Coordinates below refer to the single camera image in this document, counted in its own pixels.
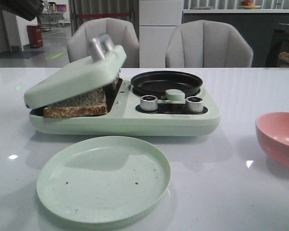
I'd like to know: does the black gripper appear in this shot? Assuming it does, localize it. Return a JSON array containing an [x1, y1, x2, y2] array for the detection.
[[0, 0, 44, 21]]

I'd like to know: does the green breakfast maker lid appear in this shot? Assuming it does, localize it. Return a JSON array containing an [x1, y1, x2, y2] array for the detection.
[[24, 34, 127, 109]]

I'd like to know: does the bread slice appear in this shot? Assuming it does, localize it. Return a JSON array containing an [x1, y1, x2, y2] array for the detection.
[[43, 88, 107, 118], [110, 77, 120, 90]]

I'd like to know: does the pink bowl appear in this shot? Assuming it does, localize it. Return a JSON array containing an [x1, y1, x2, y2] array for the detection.
[[255, 112, 289, 168]]

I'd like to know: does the green breakfast maker base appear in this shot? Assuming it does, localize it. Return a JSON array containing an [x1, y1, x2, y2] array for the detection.
[[29, 79, 221, 136]]

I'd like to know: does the red trash bin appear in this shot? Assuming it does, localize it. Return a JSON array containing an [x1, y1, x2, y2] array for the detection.
[[26, 25, 43, 48]]

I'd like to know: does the red barrier belt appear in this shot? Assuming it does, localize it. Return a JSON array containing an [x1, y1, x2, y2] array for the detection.
[[76, 12, 131, 18]]

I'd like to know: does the grey armchair left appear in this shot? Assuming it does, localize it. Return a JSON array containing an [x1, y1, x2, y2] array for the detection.
[[67, 18, 139, 68]]

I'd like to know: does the grey armchair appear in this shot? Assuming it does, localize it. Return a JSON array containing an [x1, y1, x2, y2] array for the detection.
[[67, 18, 139, 68], [165, 20, 253, 68]]

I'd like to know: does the white cabinet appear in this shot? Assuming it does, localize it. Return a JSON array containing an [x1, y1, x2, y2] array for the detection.
[[139, 0, 184, 68]]

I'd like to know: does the black round frying pan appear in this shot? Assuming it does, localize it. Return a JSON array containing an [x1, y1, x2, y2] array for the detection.
[[131, 70, 203, 99]]

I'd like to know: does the silver knob left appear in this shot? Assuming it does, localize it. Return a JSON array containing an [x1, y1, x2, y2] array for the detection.
[[139, 95, 158, 112]]

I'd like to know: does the silver knob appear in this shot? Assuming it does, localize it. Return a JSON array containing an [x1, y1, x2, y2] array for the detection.
[[139, 95, 158, 112], [185, 96, 204, 113]]

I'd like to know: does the grey armchair right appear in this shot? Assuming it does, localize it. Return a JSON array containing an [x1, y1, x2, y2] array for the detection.
[[165, 20, 253, 68]]

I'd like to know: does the light green plate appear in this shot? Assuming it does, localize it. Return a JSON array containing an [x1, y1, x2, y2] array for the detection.
[[36, 136, 171, 227]]

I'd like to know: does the silver knob right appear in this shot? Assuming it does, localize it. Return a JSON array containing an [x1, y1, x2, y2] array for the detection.
[[185, 96, 204, 113]]

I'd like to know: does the fruit plate on counter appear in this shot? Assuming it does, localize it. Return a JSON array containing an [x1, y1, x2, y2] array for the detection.
[[238, 0, 261, 10]]

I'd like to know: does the dark counter unit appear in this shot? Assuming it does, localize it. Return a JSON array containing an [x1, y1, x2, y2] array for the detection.
[[182, 9, 289, 68]]

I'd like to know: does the green pan handle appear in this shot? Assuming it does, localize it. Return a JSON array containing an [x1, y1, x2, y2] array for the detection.
[[161, 89, 185, 101]]

